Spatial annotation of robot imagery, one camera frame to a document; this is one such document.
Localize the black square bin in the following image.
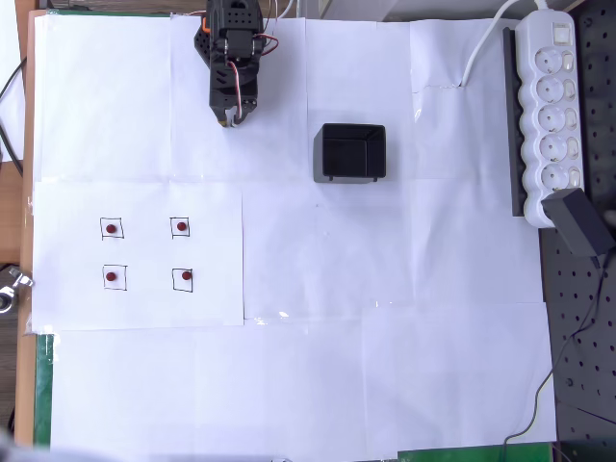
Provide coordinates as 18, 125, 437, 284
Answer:
313, 122, 388, 185

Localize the white paper with drawn squares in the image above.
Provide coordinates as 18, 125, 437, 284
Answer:
31, 181, 245, 332

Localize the metal clamp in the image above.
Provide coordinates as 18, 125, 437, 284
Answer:
0, 268, 35, 314

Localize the white power strip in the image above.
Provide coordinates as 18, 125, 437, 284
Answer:
521, 10, 585, 229

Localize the green cutting mat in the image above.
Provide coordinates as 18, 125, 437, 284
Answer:
31, 7, 553, 462

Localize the black power adapter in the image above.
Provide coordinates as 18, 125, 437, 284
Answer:
541, 188, 611, 259

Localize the black pegboard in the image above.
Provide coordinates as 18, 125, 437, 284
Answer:
538, 0, 616, 449

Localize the white power cable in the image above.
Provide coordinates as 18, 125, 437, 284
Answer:
461, 0, 551, 89

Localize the black rail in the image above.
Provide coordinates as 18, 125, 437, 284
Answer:
502, 27, 526, 218

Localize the thin black cable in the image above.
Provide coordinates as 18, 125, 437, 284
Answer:
501, 257, 608, 462

